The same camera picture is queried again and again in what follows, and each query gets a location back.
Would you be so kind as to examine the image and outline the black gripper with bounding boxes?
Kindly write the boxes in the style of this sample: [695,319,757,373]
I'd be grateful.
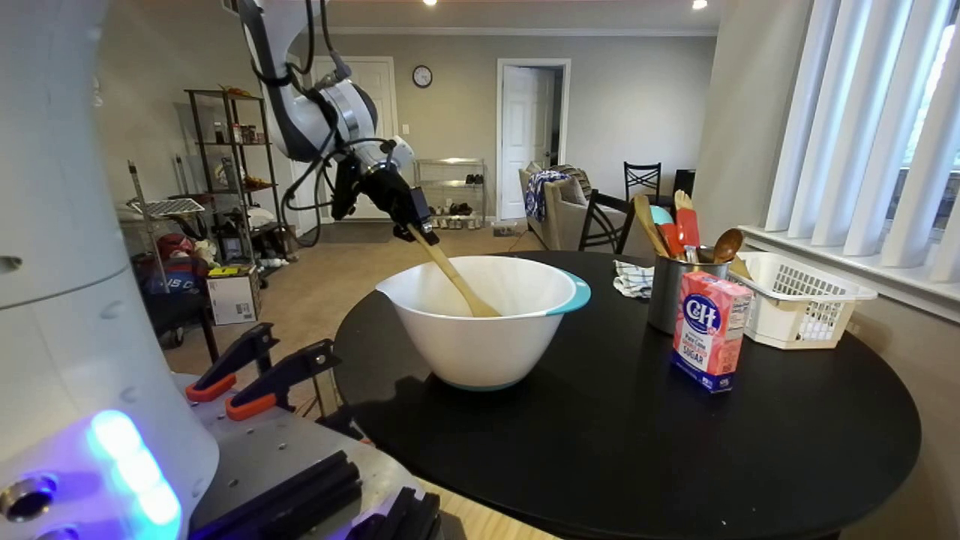
[358,162,445,248]

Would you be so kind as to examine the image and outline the long light wooden spoon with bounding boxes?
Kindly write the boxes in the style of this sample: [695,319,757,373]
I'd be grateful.
[405,222,501,321]

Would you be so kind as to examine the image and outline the white bowl with teal handle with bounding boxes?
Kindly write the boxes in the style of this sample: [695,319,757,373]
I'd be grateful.
[372,251,593,394]

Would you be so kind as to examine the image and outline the brown wooden spoon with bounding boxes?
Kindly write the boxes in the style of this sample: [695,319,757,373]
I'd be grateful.
[705,226,750,274]

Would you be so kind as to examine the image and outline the chrome shoe rack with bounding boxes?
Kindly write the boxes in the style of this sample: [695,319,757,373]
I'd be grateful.
[414,156,491,231]

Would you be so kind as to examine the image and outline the blue patterned blanket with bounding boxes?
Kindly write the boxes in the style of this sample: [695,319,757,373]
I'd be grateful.
[521,165,577,222]

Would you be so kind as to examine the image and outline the white open interior door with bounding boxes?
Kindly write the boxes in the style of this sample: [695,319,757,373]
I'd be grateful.
[499,64,545,222]

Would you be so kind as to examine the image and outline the grey sofa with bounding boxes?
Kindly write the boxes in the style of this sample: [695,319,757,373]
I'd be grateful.
[515,162,597,251]

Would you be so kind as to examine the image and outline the black metal dining chair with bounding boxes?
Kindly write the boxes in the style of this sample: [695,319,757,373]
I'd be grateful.
[577,190,640,258]

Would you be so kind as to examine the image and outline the black metal shelving unit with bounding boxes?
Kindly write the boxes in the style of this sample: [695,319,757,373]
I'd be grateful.
[182,88,292,268]

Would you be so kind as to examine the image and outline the black orange spring clamp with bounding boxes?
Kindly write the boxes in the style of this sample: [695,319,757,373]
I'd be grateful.
[222,337,338,424]
[182,321,281,404]

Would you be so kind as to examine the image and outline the white cardboard box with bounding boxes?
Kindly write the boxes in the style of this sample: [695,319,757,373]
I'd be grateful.
[204,268,260,328]

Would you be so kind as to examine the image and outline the crumpled patterned cloth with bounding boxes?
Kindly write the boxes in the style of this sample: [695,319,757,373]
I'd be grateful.
[608,258,657,304]

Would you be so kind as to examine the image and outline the black ladder-back chair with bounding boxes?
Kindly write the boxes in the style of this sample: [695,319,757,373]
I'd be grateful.
[622,159,667,203]

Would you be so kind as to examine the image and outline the light wooden spatula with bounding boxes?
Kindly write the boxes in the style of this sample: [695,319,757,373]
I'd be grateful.
[630,190,675,265]

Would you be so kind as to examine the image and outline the grey utensil holder canister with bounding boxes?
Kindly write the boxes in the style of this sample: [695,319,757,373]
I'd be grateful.
[645,251,705,340]

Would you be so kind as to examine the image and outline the red and black bag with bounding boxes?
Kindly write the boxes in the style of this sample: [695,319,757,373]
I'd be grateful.
[133,231,209,354]

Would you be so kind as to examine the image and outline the red silicone spatula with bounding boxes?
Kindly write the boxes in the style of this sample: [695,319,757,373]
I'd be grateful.
[668,190,702,251]

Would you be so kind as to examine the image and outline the round black table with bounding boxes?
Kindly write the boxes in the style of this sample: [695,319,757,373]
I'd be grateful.
[330,248,924,540]

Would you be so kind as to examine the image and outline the pink C&H sugar box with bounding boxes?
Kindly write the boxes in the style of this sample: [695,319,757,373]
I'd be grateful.
[668,268,757,395]

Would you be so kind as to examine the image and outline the white plastic basket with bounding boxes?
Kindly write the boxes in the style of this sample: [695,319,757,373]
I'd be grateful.
[732,248,880,354]

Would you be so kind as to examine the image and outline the white vertical window blinds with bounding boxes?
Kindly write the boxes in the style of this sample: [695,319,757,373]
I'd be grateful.
[763,0,960,286]

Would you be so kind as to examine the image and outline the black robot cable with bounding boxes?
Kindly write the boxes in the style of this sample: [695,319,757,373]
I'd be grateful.
[276,0,355,248]

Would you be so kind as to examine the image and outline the grey metal base plate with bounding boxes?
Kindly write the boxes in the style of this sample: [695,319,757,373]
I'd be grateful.
[175,373,423,540]

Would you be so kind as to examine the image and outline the black mounting bracket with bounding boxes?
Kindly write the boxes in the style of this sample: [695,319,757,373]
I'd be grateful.
[189,447,367,540]
[341,486,445,540]

